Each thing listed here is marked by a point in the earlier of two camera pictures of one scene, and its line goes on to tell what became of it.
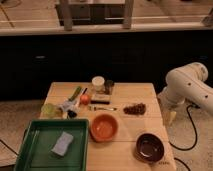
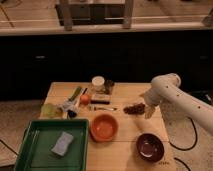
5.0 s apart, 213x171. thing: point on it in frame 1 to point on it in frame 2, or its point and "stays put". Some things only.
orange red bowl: x=104 y=127 stays put
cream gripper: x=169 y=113 to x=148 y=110
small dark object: x=71 y=114 stays put
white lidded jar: x=99 y=83 stays put
